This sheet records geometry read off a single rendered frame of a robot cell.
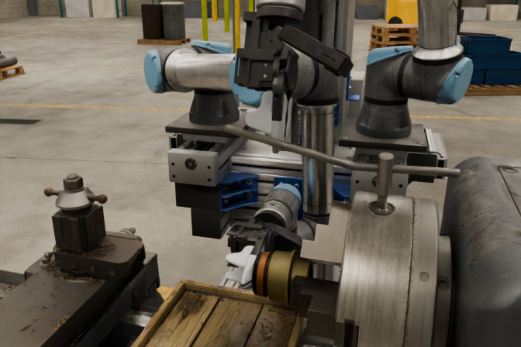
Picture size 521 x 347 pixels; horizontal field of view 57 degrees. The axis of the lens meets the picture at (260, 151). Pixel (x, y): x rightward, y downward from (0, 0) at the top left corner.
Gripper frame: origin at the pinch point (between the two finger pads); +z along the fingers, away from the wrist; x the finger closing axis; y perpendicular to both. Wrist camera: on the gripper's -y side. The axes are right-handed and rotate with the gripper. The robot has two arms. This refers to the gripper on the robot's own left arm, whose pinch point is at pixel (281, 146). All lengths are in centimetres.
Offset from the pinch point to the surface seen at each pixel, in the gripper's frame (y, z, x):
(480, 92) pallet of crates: -128, -102, -682
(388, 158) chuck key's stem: -15.9, 0.4, 1.5
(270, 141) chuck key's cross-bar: 0.9, -0.5, 3.1
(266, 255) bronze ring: 2.7, 18.7, -8.2
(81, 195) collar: 43.3, 13.7, -13.7
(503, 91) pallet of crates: -160, -107, -692
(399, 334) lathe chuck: -19.4, 22.9, 6.3
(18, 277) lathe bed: 70, 39, -29
